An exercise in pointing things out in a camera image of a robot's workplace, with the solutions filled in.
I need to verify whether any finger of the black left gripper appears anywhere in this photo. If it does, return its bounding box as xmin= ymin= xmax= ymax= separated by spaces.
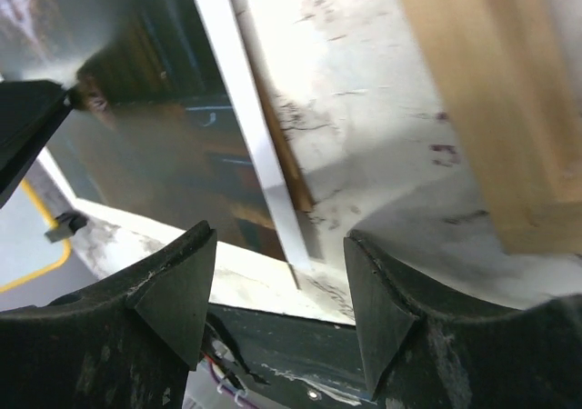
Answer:
xmin=1 ymin=80 xmax=72 ymax=205

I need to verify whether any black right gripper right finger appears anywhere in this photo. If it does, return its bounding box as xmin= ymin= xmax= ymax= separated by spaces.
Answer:
xmin=344 ymin=231 xmax=581 ymax=408

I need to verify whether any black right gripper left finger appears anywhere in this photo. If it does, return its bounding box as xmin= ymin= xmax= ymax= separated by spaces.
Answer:
xmin=1 ymin=222 xmax=217 ymax=408

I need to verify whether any cat and books photo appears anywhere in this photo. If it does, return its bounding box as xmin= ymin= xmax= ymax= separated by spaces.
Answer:
xmin=1 ymin=0 xmax=311 ymax=269

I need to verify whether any light wooden picture frame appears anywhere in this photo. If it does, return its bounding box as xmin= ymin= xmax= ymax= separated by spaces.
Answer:
xmin=400 ymin=0 xmax=581 ymax=254

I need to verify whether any yellow-rimmed whiteboard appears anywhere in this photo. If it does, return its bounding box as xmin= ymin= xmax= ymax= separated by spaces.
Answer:
xmin=1 ymin=179 xmax=95 ymax=303

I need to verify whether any brown frame backing board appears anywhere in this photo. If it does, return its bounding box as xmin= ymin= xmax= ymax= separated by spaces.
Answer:
xmin=230 ymin=0 xmax=315 ymax=214

